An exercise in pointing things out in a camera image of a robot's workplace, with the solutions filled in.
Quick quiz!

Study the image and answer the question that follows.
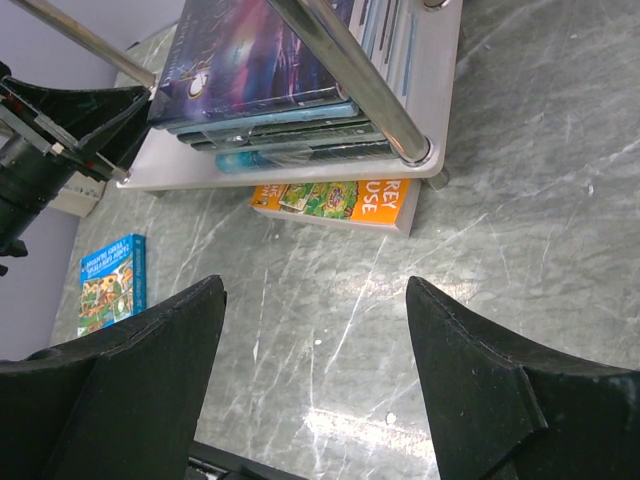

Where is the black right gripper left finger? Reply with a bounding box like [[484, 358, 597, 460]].
[[1, 275, 227, 479]]

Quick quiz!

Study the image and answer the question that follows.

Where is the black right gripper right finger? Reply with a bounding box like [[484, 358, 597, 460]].
[[406, 276, 639, 479]]

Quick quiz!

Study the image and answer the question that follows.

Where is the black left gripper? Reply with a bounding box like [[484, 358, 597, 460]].
[[1, 64, 151, 258]]

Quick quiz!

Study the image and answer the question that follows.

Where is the dark purple Crusoe book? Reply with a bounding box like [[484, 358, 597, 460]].
[[147, 0, 356, 129]]

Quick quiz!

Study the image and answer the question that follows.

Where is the light blue cat book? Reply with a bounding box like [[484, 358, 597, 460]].
[[167, 0, 416, 136]]

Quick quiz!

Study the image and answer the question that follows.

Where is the blue 26-Storey Treehouse book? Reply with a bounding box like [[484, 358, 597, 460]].
[[77, 234, 147, 337]]

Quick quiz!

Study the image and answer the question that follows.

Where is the orange Treehouse book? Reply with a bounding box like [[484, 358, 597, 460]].
[[249, 179, 422, 237]]

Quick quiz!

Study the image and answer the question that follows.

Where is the white two-tier shelf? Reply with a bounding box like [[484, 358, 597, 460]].
[[9, 0, 464, 199]]

